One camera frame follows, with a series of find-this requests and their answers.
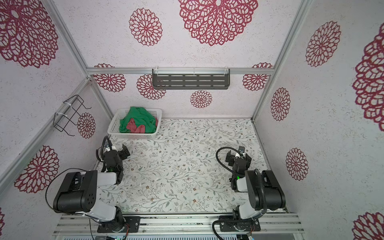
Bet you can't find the green tank top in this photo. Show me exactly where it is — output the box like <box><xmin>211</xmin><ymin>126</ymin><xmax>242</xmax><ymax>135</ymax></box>
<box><xmin>119</xmin><ymin>107</ymin><xmax>158</xmax><ymax>134</ymax></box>

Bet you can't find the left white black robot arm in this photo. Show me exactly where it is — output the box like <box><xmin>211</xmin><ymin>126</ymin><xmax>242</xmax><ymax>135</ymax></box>
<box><xmin>49</xmin><ymin>136</ymin><xmax>130</xmax><ymax>233</ymax></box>

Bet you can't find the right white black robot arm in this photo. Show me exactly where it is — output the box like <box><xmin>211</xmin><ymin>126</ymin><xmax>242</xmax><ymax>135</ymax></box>
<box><xmin>222</xmin><ymin>146</ymin><xmax>286</xmax><ymax>221</ymax></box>

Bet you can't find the pink red tank top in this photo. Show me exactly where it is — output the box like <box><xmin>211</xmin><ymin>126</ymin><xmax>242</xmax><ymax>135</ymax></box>
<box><xmin>126</xmin><ymin>118</ymin><xmax>159</xmax><ymax>134</ymax></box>

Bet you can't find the white plastic laundry basket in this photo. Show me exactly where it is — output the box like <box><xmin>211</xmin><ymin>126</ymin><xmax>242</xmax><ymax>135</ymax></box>
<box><xmin>108</xmin><ymin>108</ymin><xmax>163</xmax><ymax>140</ymax></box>

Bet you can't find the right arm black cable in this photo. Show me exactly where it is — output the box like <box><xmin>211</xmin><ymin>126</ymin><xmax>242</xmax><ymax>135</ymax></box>
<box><xmin>211</xmin><ymin>146</ymin><xmax>268</xmax><ymax>240</ymax></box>

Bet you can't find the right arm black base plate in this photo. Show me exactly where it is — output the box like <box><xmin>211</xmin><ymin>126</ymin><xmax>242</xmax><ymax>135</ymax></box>
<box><xmin>219</xmin><ymin>216</ymin><xmax>261</xmax><ymax>232</ymax></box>

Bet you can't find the black wire wall rack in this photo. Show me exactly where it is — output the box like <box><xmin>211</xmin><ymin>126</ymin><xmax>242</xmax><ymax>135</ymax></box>
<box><xmin>52</xmin><ymin>95</ymin><xmax>91</xmax><ymax>137</ymax></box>

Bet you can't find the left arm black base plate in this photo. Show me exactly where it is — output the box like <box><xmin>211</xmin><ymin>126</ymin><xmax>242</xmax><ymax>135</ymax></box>
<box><xmin>97</xmin><ymin>217</ymin><xmax>141</xmax><ymax>234</ymax></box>

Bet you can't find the aluminium front rail frame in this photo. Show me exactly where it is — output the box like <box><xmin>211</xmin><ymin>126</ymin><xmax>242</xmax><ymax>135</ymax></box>
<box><xmin>52</xmin><ymin>213</ymin><xmax>305</xmax><ymax>240</ymax></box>

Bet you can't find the dark grey wall shelf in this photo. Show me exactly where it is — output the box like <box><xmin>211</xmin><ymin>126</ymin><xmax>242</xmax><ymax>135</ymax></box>
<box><xmin>152</xmin><ymin>69</ymin><xmax>231</xmax><ymax>90</ymax></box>

